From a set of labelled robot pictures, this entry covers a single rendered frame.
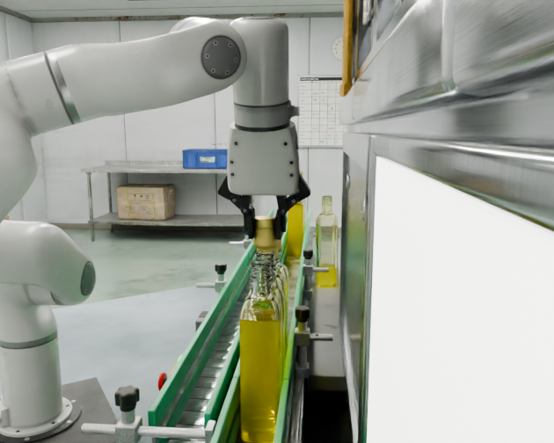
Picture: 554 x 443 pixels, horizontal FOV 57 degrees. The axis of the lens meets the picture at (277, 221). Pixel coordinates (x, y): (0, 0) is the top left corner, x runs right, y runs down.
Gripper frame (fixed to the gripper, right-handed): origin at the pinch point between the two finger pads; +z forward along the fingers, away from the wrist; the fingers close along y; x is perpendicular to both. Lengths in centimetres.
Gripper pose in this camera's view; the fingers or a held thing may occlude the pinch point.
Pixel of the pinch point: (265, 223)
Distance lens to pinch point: 75.7
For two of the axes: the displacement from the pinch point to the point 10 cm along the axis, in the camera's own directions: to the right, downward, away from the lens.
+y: -10.0, -0.2, 0.9
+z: 0.2, 9.1, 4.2
